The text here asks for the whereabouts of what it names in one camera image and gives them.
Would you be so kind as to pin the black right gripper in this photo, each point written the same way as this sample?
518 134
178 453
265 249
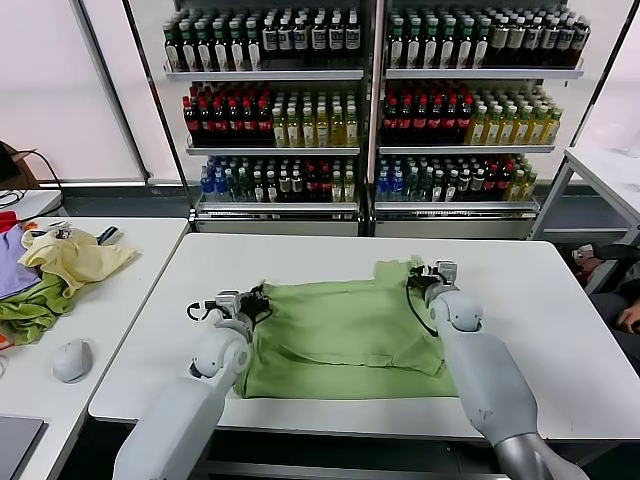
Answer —
425 281

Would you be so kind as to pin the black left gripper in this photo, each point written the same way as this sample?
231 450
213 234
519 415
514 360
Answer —
252 309

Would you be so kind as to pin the green t-shirt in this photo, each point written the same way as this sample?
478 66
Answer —
340 340

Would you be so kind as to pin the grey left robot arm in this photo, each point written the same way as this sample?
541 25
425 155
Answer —
215 355

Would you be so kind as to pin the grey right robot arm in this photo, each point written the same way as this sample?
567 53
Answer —
480 360

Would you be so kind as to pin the bystander in dark clothes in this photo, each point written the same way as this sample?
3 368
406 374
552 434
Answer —
606 306

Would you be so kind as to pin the bystander hand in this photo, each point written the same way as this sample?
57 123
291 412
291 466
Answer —
631 317

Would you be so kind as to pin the metal display shelf unit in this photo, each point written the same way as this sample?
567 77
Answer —
451 228
275 226

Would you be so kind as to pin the dark green soda bottle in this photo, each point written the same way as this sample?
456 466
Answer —
427 188
232 188
244 188
413 188

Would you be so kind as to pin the dark bottle white cap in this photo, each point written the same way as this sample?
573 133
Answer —
439 189
465 188
258 189
478 188
297 189
284 189
452 189
271 189

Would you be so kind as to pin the blue water bottle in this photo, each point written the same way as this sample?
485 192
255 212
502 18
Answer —
398 188
206 188
220 188
383 188

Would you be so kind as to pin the yellow juice bottle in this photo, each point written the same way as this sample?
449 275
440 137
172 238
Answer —
509 130
352 131
516 189
308 131
279 131
338 131
528 188
494 130
337 190
323 131
349 190
524 130
538 130
479 130
552 130
293 131

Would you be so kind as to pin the red cap cola bottle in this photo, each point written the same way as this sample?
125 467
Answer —
264 124
465 124
390 124
505 186
451 124
492 186
325 189
406 124
436 124
235 124
205 124
421 124
191 124
311 189
220 124
249 124

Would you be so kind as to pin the navy white striped cloth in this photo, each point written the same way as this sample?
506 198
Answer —
110 235

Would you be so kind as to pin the red white bundle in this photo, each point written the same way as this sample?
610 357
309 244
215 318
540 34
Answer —
585 271

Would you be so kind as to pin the pale yellow shirt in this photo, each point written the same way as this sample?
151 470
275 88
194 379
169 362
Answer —
84 259

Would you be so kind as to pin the black office chair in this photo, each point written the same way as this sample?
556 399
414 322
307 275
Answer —
618 250

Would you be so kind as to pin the white vertical computer mouse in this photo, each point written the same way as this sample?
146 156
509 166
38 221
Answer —
73 361

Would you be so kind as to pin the small silver black tag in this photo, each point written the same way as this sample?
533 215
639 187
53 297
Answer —
62 233

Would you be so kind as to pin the green cap tea bottle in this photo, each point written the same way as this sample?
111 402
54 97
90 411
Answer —
173 51
465 49
189 51
253 51
396 49
414 49
236 51
482 49
448 49
204 51
220 51
431 49

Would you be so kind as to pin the thin black slanted strut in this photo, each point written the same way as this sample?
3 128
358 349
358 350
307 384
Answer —
157 99
598 94

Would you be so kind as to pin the crumpled green cloth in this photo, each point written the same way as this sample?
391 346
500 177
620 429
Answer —
29 314

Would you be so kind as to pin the dark bottle blue white label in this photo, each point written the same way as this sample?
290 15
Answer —
301 41
352 40
285 41
336 40
319 40
270 41

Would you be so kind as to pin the dark bottle beige label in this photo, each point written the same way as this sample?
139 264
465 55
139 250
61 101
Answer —
565 44
532 44
549 44
581 44
498 44
515 44

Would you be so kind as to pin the purple cloth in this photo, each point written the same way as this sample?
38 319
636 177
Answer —
14 264

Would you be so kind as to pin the orange cloth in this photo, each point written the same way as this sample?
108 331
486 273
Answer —
3 341

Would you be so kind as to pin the red cloth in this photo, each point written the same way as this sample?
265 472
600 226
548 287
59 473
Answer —
7 221

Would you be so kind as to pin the brown cardboard box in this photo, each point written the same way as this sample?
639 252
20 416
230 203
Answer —
27 166

